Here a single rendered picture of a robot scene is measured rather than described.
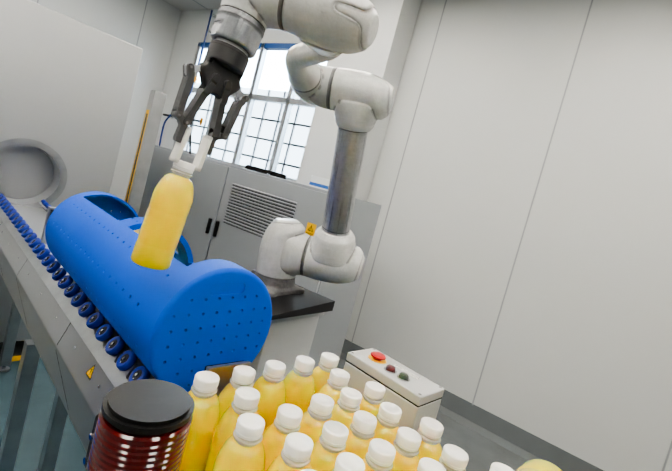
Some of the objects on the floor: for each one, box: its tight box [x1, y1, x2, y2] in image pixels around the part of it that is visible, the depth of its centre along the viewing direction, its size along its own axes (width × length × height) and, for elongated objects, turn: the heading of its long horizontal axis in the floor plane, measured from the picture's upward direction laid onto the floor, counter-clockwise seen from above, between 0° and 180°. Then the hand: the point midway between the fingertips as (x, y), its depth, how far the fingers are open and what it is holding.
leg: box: [37, 390, 68, 471], centre depth 164 cm, size 6×6×63 cm
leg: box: [0, 301, 21, 372], centre depth 230 cm, size 6×6×63 cm
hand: (191, 149), depth 78 cm, fingers closed on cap, 4 cm apart
